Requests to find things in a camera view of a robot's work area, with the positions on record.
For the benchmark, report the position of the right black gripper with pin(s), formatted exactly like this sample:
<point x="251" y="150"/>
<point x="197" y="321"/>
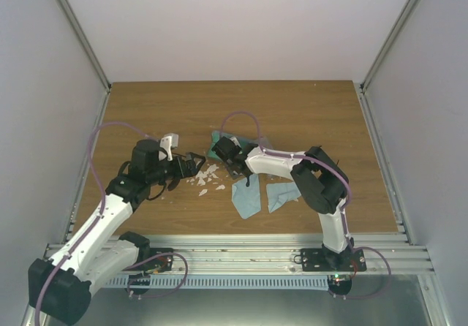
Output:
<point x="229" y="169"/>

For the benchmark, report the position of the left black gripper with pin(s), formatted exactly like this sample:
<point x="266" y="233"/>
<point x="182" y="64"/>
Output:
<point x="191" y="170"/>

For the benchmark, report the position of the blue cleaning cloth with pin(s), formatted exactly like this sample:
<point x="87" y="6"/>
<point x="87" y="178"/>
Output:
<point x="246" y="196"/>
<point x="280" y="193"/>

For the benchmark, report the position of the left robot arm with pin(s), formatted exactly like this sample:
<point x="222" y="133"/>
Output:
<point x="63" y="285"/>

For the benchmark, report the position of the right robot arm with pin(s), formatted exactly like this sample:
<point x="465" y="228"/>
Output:
<point x="321" y="183"/>

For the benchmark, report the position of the grey glasses case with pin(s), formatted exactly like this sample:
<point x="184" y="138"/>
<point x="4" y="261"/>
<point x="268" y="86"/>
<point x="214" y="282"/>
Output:
<point x="237" y="169"/>

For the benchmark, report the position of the white paper scraps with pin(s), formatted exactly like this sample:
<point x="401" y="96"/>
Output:
<point x="213" y="178"/>

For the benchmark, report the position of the crumpled blue cleaning cloth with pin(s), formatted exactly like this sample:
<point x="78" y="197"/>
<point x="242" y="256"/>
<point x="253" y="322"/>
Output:
<point x="280" y="193"/>

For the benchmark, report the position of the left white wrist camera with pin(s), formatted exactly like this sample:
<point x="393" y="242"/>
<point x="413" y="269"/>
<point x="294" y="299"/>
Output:
<point x="168" y="143"/>

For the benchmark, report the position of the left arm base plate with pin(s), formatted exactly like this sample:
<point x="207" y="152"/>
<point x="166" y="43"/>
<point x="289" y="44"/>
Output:
<point x="159" y="264"/>

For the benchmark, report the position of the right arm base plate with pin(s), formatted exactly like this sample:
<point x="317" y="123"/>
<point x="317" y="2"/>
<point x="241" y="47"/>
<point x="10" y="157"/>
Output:
<point x="321" y="259"/>

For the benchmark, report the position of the slotted cable duct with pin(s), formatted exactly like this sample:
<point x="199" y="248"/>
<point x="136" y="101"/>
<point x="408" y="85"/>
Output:
<point x="233" y="282"/>

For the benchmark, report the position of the aluminium frame rail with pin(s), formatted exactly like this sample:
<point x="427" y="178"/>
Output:
<point x="274" y="254"/>

